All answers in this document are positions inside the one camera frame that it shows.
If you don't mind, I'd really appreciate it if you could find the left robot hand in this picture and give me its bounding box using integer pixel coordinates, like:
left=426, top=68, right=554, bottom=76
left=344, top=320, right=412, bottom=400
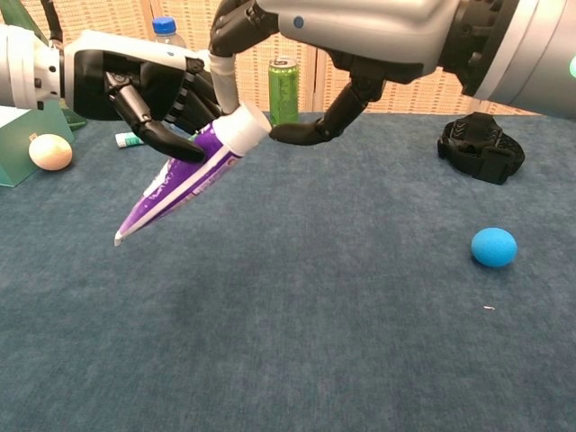
left=60, top=29, right=224, bottom=164

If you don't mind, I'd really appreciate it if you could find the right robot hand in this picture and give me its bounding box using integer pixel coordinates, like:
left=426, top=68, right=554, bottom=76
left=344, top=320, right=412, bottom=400
left=209, top=0, right=460, bottom=148

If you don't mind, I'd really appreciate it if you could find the purple toothpaste tube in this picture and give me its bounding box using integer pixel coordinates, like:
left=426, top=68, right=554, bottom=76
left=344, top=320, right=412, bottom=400
left=113, top=104, right=273, bottom=248

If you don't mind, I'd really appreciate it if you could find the clear drink bottle blue cap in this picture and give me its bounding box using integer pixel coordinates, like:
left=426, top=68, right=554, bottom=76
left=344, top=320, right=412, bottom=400
left=151, top=16, right=188, bottom=50

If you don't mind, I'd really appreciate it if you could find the bamboo folding screen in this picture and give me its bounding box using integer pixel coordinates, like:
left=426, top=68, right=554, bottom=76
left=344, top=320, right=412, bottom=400
left=0, top=0, right=576, bottom=117

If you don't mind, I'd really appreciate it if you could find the white green glue stick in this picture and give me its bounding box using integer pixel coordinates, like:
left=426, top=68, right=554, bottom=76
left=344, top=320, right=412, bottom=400
left=114, top=132, right=146, bottom=149

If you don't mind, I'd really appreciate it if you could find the green drink can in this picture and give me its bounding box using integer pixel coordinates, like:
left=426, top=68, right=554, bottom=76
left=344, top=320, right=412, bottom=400
left=268, top=57, right=301, bottom=127

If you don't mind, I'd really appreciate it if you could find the green glass spray bottle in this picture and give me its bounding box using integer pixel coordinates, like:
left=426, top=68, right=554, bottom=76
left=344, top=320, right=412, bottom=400
left=0, top=0, right=87, bottom=131

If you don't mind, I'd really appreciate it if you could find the beige egg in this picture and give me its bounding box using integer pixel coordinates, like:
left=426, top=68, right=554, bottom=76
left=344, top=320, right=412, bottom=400
left=28, top=133, right=74, bottom=172

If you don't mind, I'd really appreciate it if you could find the teal cardboard product box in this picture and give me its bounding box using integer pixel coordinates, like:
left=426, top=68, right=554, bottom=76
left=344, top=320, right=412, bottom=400
left=0, top=99, right=76, bottom=188

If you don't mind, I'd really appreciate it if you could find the blue foam ball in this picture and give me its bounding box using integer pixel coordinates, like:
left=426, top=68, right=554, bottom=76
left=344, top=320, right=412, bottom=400
left=471, top=227, right=518, bottom=269

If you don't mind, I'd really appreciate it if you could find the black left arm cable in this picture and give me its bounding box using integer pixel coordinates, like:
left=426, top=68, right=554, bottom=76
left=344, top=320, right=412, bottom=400
left=40, top=0, right=65, bottom=46

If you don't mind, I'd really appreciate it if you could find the black strap brace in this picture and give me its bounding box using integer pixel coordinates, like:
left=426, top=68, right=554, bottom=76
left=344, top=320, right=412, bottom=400
left=436, top=112, right=527, bottom=186

